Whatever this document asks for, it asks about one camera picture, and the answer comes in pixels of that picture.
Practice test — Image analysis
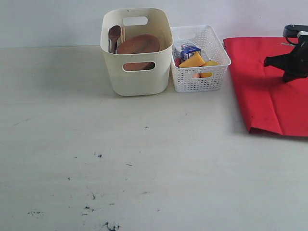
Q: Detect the white woven plastic basket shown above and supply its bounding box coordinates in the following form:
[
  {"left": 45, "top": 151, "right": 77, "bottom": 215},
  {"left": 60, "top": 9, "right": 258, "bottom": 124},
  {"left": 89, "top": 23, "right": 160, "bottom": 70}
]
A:
[{"left": 171, "top": 25, "right": 231, "bottom": 93}]

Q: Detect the cream plastic tub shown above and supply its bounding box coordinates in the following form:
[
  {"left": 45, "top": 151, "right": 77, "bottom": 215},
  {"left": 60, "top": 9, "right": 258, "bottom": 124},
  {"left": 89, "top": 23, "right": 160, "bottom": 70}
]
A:
[{"left": 100, "top": 8, "right": 173, "bottom": 96}]

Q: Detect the dark wooden spoon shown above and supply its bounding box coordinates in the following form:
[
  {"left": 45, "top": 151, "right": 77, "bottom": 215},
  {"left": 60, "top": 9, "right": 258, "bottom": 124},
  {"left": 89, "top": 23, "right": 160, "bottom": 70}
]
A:
[{"left": 108, "top": 25, "right": 121, "bottom": 54}]

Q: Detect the red scalloped table cloth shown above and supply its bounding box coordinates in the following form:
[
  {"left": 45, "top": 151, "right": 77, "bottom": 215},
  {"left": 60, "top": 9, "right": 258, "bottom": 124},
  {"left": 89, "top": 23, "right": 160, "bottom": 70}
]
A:
[{"left": 224, "top": 37, "right": 308, "bottom": 137}]

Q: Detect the brown egg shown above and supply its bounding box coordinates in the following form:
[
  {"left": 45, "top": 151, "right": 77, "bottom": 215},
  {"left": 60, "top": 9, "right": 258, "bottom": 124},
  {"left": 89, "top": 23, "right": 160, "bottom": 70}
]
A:
[{"left": 192, "top": 73, "right": 201, "bottom": 78}]

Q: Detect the yellow lemon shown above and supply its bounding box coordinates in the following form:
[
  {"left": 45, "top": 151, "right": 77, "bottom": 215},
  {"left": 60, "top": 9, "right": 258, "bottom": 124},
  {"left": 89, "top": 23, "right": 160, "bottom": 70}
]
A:
[{"left": 200, "top": 60, "right": 219, "bottom": 78}]

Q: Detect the blue white milk carton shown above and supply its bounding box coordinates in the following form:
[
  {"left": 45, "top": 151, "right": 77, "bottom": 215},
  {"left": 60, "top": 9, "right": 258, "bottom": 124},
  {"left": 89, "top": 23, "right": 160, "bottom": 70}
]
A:
[{"left": 173, "top": 40, "right": 202, "bottom": 61}]

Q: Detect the red sausage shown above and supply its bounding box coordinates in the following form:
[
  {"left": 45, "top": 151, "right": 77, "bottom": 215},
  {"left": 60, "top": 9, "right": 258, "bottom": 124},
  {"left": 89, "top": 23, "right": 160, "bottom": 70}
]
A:
[{"left": 174, "top": 57, "right": 181, "bottom": 67}]

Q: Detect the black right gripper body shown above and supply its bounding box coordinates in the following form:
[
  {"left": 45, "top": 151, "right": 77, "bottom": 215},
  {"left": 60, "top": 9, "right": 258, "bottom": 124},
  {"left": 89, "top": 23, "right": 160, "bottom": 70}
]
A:
[{"left": 264, "top": 41, "right": 308, "bottom": 77}]

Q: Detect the brown wooden plate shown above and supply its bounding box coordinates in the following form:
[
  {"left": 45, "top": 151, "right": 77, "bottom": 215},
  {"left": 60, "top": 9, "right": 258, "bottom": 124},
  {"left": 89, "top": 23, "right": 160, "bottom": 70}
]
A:
[{"left": 117, "top": 34, "right": 160, "bottom": 71}]

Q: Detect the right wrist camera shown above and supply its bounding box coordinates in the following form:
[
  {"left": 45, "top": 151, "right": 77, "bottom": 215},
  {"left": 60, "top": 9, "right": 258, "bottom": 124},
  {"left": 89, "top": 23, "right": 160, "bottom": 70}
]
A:
[{"left": 282, "top": 24, "right": 308, "bottom": 38}]

